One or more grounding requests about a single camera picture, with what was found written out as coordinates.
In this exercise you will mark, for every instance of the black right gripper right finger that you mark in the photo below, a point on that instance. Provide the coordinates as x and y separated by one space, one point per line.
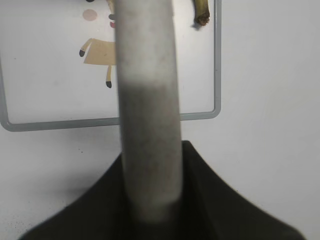
212 210

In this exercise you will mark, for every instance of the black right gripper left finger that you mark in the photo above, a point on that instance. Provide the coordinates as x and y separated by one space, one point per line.
101 213

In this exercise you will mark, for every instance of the white deer cutting board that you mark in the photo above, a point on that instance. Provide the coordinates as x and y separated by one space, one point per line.
57 72

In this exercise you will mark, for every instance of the white-handled cleaver knife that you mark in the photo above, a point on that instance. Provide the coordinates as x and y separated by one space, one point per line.
149 112

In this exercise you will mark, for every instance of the yellow banana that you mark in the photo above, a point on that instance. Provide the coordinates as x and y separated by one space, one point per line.
201 12

